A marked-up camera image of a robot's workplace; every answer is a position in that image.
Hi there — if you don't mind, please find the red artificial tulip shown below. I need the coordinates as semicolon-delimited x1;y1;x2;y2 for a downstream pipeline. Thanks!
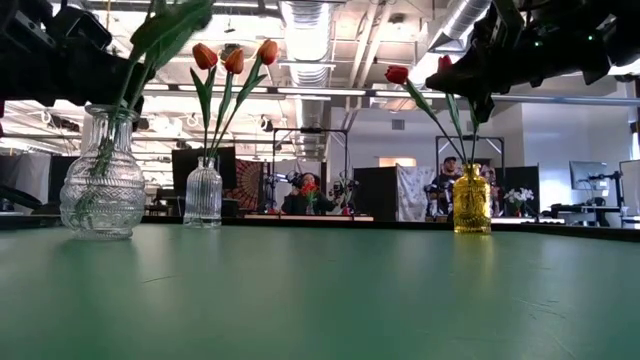
438;54;466;165
384;64;471;166

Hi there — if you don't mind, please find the black partition panel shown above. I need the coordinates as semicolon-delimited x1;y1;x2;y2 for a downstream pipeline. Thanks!
502;166;540;216
353;167;399;221

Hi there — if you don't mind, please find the white flower bouquet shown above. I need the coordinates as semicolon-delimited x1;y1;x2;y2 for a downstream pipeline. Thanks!
504;188;535;216

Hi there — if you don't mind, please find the black display screen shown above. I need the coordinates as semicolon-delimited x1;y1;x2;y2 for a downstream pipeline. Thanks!
172;146;237;191

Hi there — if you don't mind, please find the green table mat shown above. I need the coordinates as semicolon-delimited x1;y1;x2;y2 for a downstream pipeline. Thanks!
0;223;640;360

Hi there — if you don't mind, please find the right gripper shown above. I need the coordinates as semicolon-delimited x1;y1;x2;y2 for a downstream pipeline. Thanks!
425;0;616;125

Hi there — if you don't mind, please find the white computer monitor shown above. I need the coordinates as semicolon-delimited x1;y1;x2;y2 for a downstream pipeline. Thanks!
619;159;640;201

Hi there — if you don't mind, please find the grey computer monitor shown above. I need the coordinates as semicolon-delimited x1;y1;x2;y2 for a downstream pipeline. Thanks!
569;160;609;191

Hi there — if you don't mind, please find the clear ribbed glass vase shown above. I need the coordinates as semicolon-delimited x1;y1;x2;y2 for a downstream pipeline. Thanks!
182;156;224;229

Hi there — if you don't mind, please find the black metal frame rig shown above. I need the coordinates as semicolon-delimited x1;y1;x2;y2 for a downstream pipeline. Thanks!
272;128;350;216
435;135;505;166

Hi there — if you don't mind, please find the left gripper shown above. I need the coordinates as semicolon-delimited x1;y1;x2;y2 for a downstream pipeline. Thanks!
0;7;156;116

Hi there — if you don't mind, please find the person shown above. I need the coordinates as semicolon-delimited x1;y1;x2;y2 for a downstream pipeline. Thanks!
280;172;339;216
429;156;464;221

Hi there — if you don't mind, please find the yellow glass vase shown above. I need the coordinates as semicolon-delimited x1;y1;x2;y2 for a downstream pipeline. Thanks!
452;162;493;235

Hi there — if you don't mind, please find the silver ventilation duct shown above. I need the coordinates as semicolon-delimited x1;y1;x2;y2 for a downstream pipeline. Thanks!
429;0;494;51
279;0;334;161

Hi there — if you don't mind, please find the clear round patterned glass vase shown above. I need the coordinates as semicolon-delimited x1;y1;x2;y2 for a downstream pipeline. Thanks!
59;103;147;241

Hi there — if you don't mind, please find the white patterned cloth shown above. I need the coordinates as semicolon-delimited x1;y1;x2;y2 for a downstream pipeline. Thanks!
397;164;434;221

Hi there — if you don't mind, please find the orange artificial tulip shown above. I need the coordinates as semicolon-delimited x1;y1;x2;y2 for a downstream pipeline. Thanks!
188;42;220;161
209;38;280;161
207;47;247;161

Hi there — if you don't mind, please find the red patterned tapestry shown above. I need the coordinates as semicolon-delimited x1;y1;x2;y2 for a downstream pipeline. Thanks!
224;159;264;211

